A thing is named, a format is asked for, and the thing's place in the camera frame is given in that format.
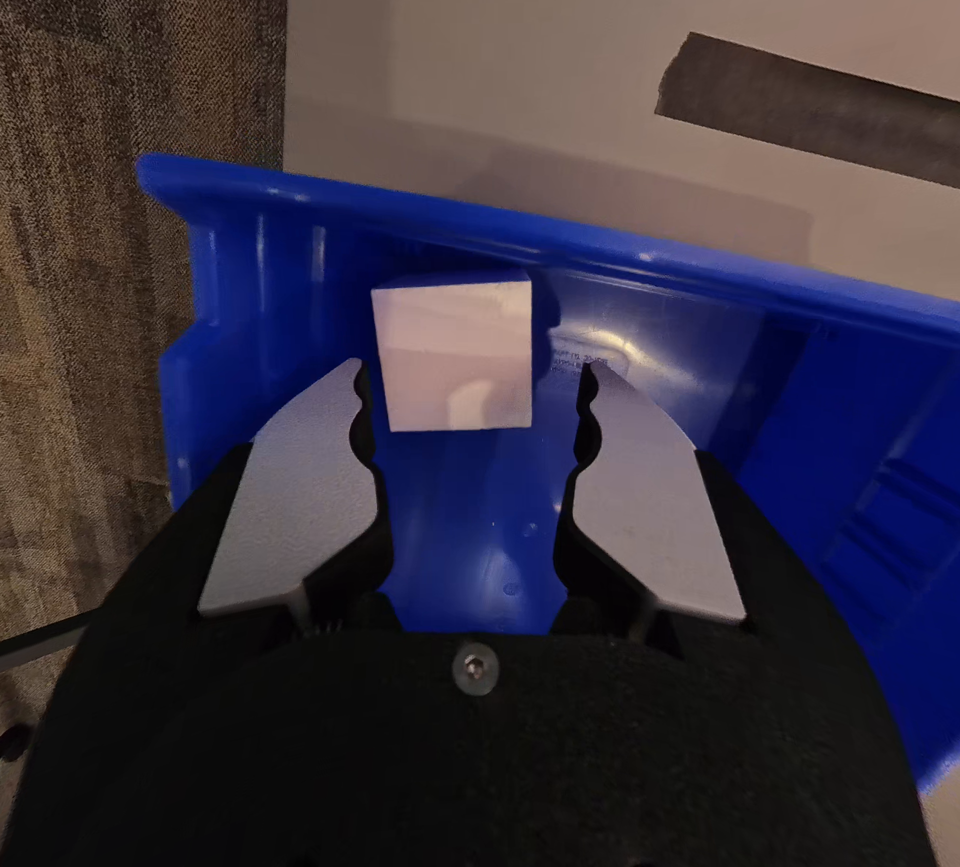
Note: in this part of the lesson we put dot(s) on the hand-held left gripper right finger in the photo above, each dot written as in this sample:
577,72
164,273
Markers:
645,507

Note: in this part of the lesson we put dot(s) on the blue plastic bin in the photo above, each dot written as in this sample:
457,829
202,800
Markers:
750,394

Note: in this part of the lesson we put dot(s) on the white foam cube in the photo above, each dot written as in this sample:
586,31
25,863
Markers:
450,357

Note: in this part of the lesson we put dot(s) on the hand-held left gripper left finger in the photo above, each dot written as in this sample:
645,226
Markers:
292,507

